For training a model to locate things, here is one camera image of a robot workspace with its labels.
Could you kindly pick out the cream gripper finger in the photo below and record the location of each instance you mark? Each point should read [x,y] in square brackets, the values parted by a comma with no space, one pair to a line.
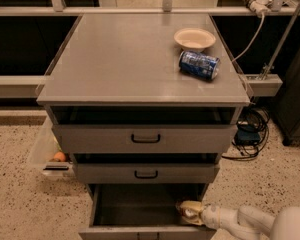
[196,206]
[194,221]

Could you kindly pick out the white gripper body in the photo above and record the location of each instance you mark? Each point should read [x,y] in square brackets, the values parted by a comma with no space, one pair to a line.
[210,216]

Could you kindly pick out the red coke can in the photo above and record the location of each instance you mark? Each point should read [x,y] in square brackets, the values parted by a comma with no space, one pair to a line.
[189,213]

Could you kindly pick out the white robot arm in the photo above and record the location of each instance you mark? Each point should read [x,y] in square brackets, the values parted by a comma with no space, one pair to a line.
[244,223]

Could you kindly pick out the grey open bottom drawer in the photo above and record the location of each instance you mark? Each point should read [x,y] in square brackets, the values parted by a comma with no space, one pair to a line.
[142,212]

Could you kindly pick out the grey middle drawer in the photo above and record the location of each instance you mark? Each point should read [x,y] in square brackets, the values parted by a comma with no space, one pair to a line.
[124,173]

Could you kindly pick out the grey drawer cabinet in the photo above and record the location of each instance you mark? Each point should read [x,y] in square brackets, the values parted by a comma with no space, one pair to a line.
[123,69]

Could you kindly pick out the grey top drawer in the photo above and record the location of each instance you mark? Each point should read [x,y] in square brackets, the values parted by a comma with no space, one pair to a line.
[117,139]

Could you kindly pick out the blue pepsi can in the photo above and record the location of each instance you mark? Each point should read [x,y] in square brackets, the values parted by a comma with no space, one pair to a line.
[199,65]

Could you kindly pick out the blue electronics box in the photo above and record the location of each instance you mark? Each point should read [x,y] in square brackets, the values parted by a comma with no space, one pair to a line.
[247,136]

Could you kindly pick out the orange fruit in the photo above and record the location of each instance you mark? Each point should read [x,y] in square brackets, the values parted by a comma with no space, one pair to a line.
[59,157]

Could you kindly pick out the clear plastic storage bin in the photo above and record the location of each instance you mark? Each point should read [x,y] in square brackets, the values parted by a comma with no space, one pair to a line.
[43,151]

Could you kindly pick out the white paper bowl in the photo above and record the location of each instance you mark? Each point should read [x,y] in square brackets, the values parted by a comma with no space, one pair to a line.
[194,39]

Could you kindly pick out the white power strip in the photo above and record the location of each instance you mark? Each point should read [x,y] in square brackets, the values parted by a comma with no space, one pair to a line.
[259,7]

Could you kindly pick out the black middle drawer handle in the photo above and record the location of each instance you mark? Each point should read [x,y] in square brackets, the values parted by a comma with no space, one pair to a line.
[146,175]

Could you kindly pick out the black drawer handle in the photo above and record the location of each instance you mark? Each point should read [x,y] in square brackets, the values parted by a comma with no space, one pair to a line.
[145,139]
[146,175]

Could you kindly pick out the black top drawer handle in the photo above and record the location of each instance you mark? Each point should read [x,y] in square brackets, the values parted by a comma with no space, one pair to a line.
[145,139]

